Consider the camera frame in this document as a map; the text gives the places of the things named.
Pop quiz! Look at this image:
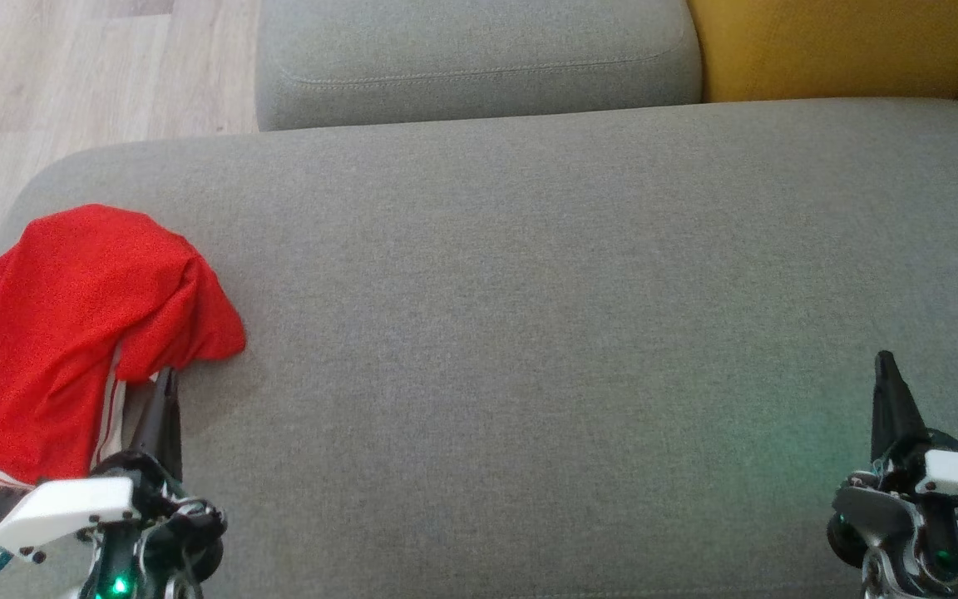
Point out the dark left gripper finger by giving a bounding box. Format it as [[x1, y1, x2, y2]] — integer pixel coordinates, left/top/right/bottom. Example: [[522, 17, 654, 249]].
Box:
[[160, 366, 185, 483], [126, 369, 167, 458]]

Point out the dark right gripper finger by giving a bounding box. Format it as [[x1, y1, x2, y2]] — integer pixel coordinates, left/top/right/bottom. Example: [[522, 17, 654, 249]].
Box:
[[870, 349, 929, 464]]

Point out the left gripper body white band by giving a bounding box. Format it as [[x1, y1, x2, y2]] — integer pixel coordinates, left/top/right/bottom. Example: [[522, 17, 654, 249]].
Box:
[[0, 449, 228, 599]]

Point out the red Bulls 23 jersey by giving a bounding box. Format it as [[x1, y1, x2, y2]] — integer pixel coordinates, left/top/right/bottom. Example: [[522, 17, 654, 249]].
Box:
[[0, 204, 201, 508]]

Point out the grey fabric sofa seat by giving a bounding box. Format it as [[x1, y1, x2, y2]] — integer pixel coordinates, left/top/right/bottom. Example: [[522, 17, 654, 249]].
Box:
[[0, 98, 958, 599]]

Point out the mustard yellow cushion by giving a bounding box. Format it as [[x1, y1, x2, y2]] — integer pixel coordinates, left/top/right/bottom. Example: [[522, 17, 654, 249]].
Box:
[[687, 0, 958, 104]]

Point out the grey sofa back cushion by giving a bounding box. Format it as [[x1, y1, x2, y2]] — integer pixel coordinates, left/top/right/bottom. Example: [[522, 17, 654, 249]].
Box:
[[255, 0, 704, 132]]

